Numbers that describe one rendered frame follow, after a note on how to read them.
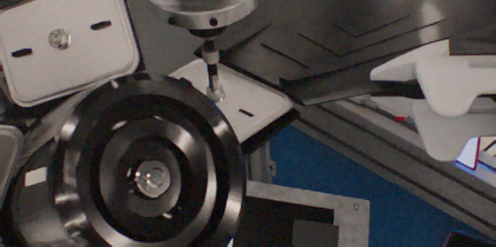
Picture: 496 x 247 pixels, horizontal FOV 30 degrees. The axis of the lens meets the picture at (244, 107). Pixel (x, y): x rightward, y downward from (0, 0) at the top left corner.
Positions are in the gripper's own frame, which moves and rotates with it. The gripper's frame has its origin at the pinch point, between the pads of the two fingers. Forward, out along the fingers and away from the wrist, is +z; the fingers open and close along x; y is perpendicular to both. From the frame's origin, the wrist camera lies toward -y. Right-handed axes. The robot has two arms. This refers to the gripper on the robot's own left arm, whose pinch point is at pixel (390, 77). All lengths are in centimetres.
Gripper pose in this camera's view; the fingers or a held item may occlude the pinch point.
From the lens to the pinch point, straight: 64.2
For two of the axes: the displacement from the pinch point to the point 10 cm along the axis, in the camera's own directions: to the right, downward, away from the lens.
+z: -9.9, -0.2, 1.3
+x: 0.8, 6.7, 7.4
